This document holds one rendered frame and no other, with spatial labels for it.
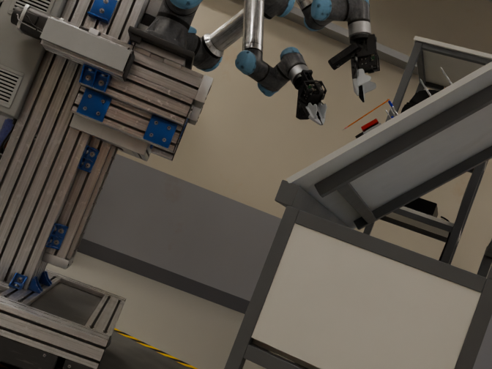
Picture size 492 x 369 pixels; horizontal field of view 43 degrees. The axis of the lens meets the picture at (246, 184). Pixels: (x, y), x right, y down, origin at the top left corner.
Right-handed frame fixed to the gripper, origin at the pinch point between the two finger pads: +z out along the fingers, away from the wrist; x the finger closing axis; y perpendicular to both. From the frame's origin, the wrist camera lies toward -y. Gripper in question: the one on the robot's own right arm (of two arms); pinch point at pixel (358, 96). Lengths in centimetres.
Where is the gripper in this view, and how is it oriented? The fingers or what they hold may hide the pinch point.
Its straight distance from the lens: 213.9
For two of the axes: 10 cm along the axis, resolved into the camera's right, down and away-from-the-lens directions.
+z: 0.4, 9.9, -1.6
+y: 9.2, -1.0, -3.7
